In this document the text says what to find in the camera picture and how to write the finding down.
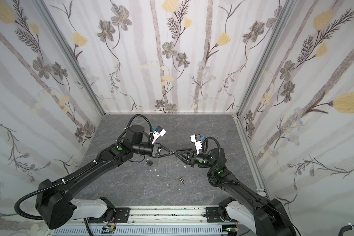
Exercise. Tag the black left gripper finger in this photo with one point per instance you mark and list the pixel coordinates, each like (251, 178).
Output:
(165, 149)
(165, 155)

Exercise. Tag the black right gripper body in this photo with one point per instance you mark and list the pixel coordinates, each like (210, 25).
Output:
(190, 158)

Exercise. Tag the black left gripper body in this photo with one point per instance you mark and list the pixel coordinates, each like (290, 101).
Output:
(157, 150)

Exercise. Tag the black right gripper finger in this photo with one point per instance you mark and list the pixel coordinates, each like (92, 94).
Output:
(184, 157)
(184, 151)

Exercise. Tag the small black padlock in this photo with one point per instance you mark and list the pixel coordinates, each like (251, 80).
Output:
(149, 162)

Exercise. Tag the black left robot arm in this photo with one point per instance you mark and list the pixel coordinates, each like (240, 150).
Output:
(55, 203)

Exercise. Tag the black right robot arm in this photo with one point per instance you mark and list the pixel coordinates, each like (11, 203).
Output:
(269, 216)

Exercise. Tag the dark key bunch right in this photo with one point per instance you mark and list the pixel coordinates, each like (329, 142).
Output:
(180, 180)

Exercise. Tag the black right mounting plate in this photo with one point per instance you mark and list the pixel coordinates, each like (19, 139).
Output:
(214, 214)

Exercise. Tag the black mounting plate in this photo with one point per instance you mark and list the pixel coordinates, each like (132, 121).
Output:
(122, 215)
(214, 214)

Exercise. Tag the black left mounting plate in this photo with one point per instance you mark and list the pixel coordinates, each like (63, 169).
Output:
(122, 215)

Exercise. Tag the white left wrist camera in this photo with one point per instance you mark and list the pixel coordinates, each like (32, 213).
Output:
(157, 132)

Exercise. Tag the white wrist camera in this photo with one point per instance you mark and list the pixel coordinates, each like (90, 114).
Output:
(197, 139)
(157, 132)

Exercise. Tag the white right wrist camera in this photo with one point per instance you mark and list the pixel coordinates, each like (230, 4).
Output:
(197, 139)

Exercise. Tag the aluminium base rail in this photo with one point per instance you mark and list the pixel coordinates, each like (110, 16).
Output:
(98, 213)

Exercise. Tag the white slotted cable duct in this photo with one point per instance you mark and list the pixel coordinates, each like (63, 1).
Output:
(173, 230)

